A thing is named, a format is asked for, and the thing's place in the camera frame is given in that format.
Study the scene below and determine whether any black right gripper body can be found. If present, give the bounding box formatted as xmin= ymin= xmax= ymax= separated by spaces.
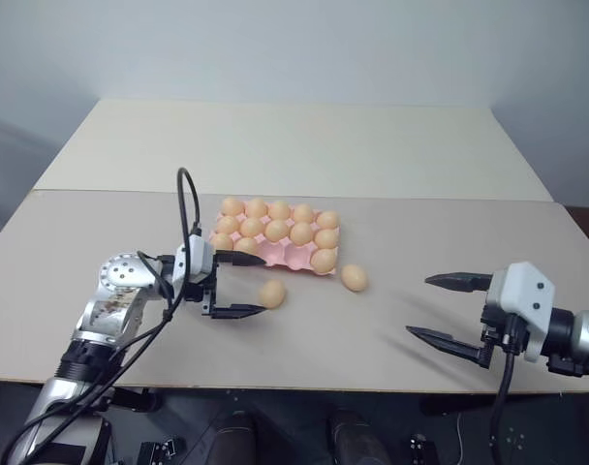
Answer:
xmin=478 ymin=308 xmax=524 ymax=358

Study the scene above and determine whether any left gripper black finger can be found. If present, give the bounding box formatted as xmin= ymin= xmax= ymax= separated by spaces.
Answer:
xmin=210 ymin=303 xmax=267 ymax=321
xmin=215 ymin=250 xmax=267 ymax=269

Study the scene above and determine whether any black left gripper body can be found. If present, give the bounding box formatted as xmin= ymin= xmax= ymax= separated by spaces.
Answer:
xmin=181 ymin=259 xmax=222 ymax=318

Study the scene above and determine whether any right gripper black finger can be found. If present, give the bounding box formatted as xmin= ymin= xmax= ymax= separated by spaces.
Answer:
xmin=404 ymin=325 xmax=493 ymax=370
xmin=423 ymin=271 xmax=493 ymax=295

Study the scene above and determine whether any pink egg tray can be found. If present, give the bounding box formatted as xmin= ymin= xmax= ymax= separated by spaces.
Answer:
xmin=207 ymin=198 xmax=344 ymax=280

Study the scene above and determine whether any small black floor device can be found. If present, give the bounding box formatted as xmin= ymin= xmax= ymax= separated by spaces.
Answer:
xmin=406 ymin=433 xmax=439 ymax=465
xmin=138 ymin=435 xmax=187 ymax=465

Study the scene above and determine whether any dark rounded shape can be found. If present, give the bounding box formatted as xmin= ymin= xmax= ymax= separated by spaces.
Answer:
xmin=204 ymin=410 xmax=257 ymax=465
xmin=326 ymin=409 xmax=395 ymax=465

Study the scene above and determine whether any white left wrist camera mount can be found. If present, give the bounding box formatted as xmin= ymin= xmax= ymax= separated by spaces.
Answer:
xmin=171 ymin=234 xmax=214 ymax=293

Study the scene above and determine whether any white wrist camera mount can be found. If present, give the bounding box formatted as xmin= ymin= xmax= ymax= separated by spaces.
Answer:
xmin=171 ymin=234 xmax=214 ymax=293
xmin=483 ymin=262 xmax=557 ymax=364

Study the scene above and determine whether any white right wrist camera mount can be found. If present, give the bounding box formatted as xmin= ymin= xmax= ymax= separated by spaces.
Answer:
xmin=483 ymin=262 xmax=557 ymax=364

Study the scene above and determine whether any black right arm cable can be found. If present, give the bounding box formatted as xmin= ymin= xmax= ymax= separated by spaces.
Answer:
xmin=487 ymin=314 xmax=519 ymax=465

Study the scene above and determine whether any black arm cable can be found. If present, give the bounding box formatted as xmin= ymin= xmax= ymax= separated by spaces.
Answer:
xmin=487 ymin=314 xmax=519 ymax=465
xmin=0 ymin=167 xmax=205 ymax=465

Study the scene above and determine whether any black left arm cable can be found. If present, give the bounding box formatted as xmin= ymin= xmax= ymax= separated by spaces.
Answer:
xmin=0 ymin=167 xmax=205 ymax=465

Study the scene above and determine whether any black under-table bracket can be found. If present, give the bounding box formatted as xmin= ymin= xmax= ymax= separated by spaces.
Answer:
xmin=98 ymin=387 xmax=163 ymax=414

